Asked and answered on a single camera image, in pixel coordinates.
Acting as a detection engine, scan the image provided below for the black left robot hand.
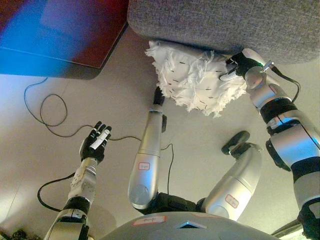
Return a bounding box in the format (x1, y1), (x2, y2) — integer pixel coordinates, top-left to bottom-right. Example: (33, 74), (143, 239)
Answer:
(79, 121), (113, 165)

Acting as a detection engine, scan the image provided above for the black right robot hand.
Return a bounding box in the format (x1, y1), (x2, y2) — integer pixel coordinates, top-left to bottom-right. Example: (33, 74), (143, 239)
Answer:
(219, 51), (261, 82)

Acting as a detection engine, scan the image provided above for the white fringed throw pillow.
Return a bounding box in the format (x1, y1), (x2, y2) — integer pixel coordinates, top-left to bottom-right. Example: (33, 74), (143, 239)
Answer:
(144, 40), (249, 119)

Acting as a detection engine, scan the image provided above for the grey fabric armchair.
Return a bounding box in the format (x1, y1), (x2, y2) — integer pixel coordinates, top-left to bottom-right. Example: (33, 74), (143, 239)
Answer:
(127, 0), (320, 65)

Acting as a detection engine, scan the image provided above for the silver left robot leg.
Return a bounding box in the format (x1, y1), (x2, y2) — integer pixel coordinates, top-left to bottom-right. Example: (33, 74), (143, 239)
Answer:
(127, 86), (168, 210)

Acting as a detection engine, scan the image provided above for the silver robot leg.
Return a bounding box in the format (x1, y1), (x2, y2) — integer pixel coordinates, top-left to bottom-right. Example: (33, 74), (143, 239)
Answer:
(127, 86), (168, 210)
(197, 130), (263, 222)

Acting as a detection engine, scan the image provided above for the silver right robot leg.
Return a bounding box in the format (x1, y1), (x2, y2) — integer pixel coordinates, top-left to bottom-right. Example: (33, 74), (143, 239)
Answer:
(197, 130), (263, 222)

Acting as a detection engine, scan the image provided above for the brown wooden cabinet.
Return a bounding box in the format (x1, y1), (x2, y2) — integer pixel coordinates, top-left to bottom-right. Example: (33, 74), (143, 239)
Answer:
(0, 0), (130, 81)

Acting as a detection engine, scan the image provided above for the grey robot torso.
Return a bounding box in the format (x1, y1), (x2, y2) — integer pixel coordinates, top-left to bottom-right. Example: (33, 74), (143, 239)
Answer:
(99, 192), (276, 240)

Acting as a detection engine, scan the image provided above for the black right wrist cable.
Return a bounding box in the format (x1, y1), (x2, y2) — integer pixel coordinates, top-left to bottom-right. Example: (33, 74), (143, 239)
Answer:
(263, 60), (301, 103)

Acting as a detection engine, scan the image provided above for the thin black floor cable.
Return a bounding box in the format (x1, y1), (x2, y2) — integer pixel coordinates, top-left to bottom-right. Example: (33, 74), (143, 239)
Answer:
(23, 76), (175, 196)

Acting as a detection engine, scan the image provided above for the thick black wrist cable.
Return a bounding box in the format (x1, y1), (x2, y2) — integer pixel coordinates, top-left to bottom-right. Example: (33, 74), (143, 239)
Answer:
(36, 171), (76, 212)

